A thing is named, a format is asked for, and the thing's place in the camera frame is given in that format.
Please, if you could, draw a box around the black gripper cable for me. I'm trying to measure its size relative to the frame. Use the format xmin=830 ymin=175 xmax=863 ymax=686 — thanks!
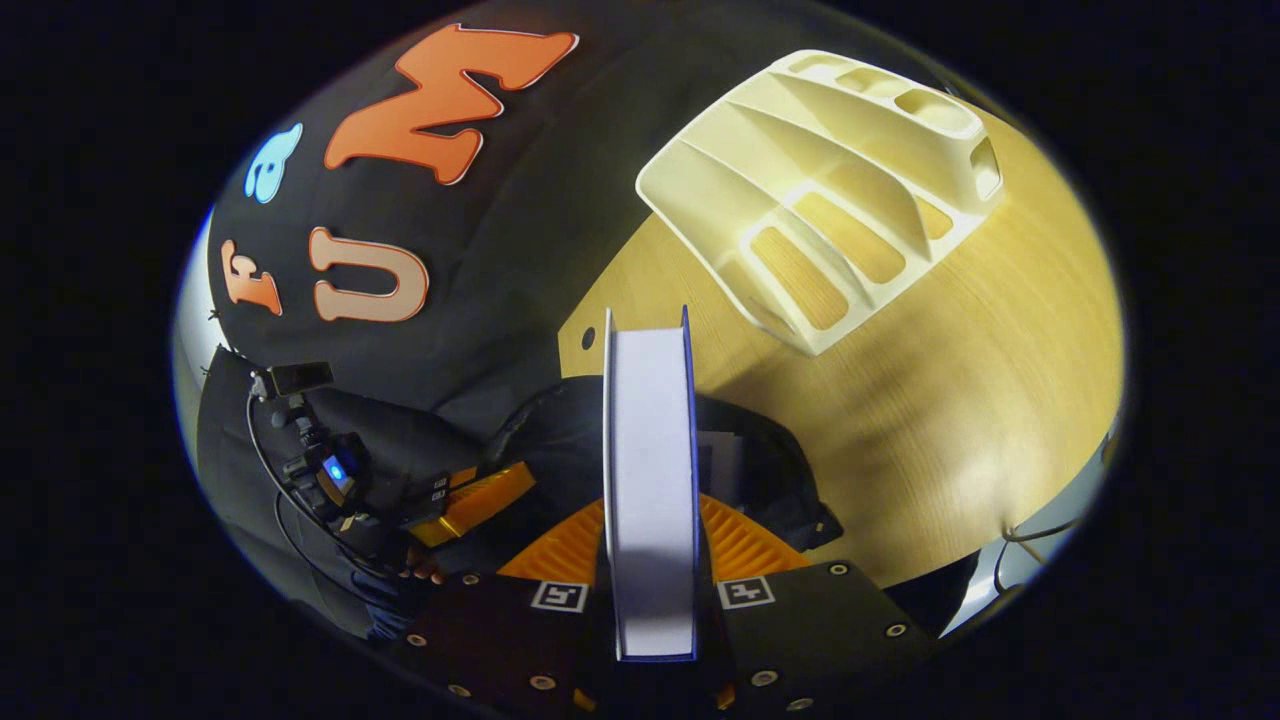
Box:
xmin=245 ymin=395 xmax=401 ymax=601

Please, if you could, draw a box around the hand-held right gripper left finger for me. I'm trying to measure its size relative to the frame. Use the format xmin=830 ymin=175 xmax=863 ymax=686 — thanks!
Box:
xmin=385 ymin=497 xmax=613 ymax=716

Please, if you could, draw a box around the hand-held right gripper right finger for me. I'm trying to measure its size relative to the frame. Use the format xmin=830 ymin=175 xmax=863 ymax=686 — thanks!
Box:
xmin=695 ymin=493 xmax=936 ymax=716

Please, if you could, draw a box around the white bookshelf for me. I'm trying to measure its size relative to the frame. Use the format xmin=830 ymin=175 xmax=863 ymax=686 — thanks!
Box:
xmin=635 ymin=48 xmax=1004 ymax=358

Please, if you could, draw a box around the plain black curtain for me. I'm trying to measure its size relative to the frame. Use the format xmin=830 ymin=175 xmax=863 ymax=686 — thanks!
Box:
xmin=195 ymin=345 xmax=501 ymax=641

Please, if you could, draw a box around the black schoolbag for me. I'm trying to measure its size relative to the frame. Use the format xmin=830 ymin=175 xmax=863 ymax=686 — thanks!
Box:
xmin=480 ymin=375 xmax=843 ymax=576

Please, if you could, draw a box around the blue book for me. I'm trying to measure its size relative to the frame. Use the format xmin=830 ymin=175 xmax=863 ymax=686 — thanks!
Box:
xmin=600 ymin=305 xmax=701 ymax=663

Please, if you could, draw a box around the black floor cable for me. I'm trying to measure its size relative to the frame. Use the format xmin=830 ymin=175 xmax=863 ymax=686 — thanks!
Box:
xmin=992 ymin=515 xmax=1086 ymax=596

